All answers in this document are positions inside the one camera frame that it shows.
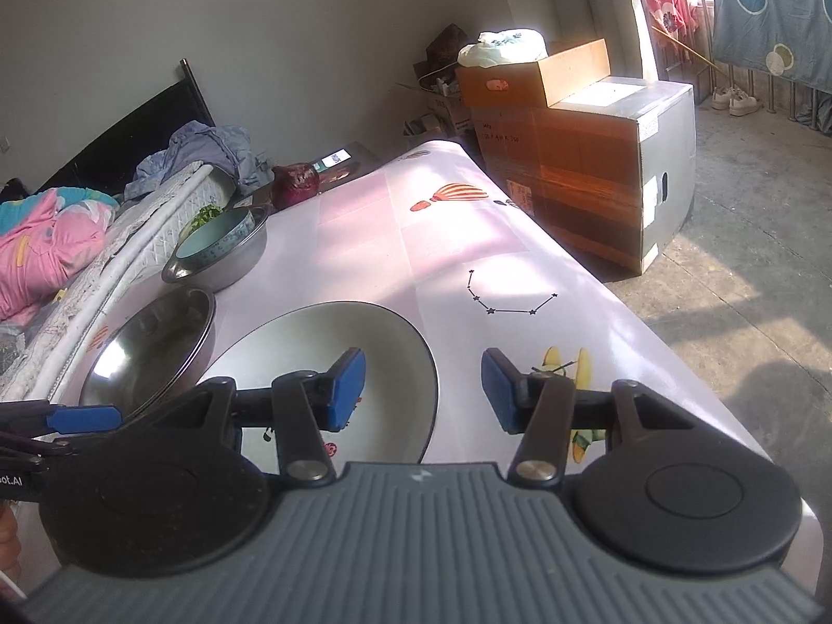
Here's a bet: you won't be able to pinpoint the deep steel basin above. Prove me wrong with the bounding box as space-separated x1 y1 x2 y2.
161 204 270 292

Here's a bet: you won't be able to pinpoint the pink floral blanket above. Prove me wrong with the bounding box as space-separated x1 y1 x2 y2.
0 187 121 322

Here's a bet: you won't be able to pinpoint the blue-grey crumpled clothes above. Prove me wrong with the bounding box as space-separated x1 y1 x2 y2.
123 120 277 202

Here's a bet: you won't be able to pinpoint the black headboard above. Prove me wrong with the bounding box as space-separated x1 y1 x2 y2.
29 58 215 199

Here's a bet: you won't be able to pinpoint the green lettuce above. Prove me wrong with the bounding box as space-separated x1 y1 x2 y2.
187 204 226 233

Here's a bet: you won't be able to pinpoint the white plastic bag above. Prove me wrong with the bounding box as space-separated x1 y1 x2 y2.
457 29 550 69

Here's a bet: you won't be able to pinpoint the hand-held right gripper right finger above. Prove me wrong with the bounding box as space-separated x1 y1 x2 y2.
481 347 699 488

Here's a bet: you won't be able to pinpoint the black printed product box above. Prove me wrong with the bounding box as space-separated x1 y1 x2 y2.
310 143 381 194

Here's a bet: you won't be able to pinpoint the brown patterned bag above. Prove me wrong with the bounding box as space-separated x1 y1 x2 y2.
414 24 478 79

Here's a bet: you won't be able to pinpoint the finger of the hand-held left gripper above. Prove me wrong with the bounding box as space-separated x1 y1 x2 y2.
0 432 74 464
0 401 124 436

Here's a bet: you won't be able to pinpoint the grey ceramic plate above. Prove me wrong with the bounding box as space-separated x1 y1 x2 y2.
195 301 438 469

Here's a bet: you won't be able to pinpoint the teal patterned ceramic bowl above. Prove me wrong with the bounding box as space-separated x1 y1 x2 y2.
175 208 256 269

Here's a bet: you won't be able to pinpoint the open cardboard carton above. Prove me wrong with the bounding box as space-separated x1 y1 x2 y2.
396 74 473 139

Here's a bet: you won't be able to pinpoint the metal drying rack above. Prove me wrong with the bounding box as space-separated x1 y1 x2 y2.
744 65 832 137

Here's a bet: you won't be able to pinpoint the shallow steel plate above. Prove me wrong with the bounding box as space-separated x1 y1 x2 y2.
79 286 217 423

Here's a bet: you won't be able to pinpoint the white quilted mattress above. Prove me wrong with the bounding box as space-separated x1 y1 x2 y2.
0 159 238 404

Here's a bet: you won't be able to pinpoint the small cardboard box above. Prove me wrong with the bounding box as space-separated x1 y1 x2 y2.
457 39 612 109

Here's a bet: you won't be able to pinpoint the blue printed hanging sheet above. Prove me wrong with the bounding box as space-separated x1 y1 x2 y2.
711 0 832 93

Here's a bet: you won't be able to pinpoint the bamboo pole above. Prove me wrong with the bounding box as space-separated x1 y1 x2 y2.
650 24 735 75

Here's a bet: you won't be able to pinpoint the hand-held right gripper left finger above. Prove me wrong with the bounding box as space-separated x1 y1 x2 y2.
175 347 366 486

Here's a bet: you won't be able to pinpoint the large cardboard box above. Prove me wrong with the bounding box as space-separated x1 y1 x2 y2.
471 76 698 275

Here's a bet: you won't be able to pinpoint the person's left hand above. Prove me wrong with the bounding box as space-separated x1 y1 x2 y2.
0 505 22 592

